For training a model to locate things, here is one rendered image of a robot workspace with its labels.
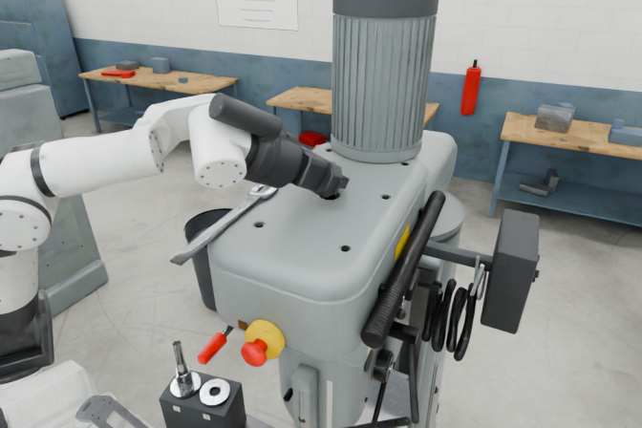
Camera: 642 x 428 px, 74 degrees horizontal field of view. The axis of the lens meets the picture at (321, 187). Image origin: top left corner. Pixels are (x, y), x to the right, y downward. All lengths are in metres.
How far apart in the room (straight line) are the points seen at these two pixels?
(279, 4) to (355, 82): 4.78
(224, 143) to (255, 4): 5.25
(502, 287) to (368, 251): 0.46
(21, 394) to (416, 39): 0.85
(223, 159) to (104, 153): 0.15
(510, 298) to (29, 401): 0.89
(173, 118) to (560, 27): 4.45
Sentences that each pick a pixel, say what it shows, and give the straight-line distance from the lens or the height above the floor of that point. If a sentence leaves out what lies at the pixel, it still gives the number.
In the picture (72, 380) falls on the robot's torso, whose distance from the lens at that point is 0.87.
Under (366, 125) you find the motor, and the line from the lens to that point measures 0.84.
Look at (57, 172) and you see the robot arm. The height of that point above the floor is 2.03.
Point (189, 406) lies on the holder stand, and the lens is 1.46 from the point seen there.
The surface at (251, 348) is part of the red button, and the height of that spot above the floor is 1.78.
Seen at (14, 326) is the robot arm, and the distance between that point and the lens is 0.81.
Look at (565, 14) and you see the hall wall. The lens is 4.82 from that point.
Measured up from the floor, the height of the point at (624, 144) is 0.88.
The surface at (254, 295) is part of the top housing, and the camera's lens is 0.63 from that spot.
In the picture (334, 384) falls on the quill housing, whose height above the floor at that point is 1.52.
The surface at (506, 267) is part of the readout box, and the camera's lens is 0.97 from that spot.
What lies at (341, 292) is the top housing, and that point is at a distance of 0.57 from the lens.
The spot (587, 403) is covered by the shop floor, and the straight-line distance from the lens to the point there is 3.15.
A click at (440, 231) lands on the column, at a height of 1.56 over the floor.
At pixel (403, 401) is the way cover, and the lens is 1.57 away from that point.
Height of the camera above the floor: 2.25
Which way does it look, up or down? 28 degrees down
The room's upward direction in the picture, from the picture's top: straight up
